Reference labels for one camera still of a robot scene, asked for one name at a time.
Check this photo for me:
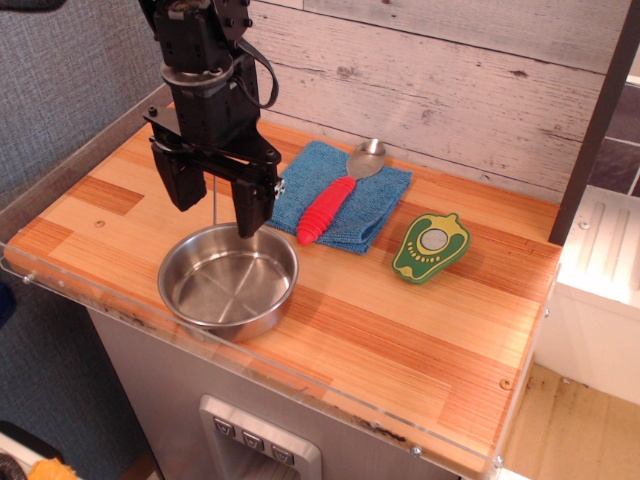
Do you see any dark right shelf post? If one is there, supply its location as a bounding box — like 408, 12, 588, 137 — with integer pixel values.
548, 0, 639, 246

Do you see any orange object bottom left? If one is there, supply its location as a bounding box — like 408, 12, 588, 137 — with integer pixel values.
27, 458, 79, 480

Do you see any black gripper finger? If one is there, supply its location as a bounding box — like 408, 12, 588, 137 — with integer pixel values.
231, 180, 275, 238
152, 143, 207, 211

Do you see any red handled metal spoon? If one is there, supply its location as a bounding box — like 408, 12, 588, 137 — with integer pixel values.
296, 139, 386, 246

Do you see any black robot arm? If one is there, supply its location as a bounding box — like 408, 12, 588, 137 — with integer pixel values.
140, 1, 283, 238

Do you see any silver dispenser button panel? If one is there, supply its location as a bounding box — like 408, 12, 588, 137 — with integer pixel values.
199, 395, 323, 480

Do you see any clear acrylic edge guard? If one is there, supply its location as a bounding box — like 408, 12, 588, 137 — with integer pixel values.
7, 229, 561, 479

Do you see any blue folded cloth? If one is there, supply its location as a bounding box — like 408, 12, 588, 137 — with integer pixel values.
268, 140, 412, 255

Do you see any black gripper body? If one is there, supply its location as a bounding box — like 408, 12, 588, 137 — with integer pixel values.
145, 81, 283, 199

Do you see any stainless steel pan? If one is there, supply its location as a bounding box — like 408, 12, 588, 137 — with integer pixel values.
157, 221, 299, 342

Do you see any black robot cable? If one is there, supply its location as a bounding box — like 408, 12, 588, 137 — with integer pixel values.
234, 37, 280, 110

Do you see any green toy pepper half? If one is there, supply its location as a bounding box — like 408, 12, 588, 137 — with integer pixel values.
391, 213, 471, 285

